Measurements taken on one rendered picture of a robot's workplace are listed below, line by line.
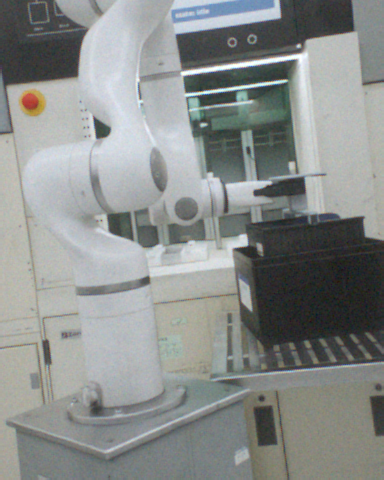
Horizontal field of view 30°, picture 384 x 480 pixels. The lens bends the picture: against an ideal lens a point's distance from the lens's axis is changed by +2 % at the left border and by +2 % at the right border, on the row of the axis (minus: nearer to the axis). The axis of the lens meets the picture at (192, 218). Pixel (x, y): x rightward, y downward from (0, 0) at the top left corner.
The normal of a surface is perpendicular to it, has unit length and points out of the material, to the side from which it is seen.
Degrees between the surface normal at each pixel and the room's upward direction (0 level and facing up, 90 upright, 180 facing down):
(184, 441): 90
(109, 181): 100
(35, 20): 90
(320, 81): 90
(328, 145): 90
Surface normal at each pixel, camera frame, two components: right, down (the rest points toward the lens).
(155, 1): 0.66, 0.45
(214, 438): 0.66, -0.04
